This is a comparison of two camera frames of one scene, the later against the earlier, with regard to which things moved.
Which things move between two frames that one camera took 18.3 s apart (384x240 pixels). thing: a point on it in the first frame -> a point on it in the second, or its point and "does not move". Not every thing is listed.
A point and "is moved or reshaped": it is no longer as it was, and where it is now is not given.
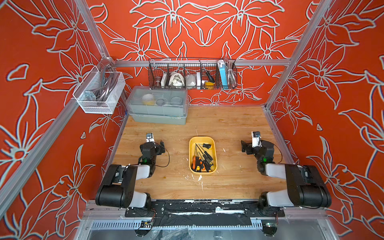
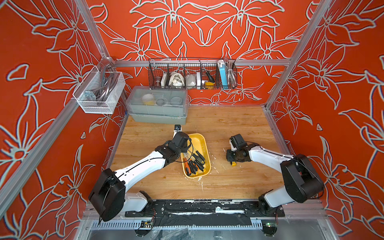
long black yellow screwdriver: x=205 y=164 -> x=198 y=165
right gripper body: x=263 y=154 -> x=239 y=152
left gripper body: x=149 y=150 -> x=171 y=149
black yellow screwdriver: x=206 y=159 -> x=199 y=157
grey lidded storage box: x=158 y=105 does not move
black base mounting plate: x=205 y=208 does not move
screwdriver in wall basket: x=209 y=75 does not move
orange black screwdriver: x=194 y=163 -> x=187 y=168
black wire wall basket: x=193 y=73 does not move
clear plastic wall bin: x=100 y=91 does not move
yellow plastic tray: x=202 y=155 is moved or reshaped
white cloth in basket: x=176 y=80 does not move
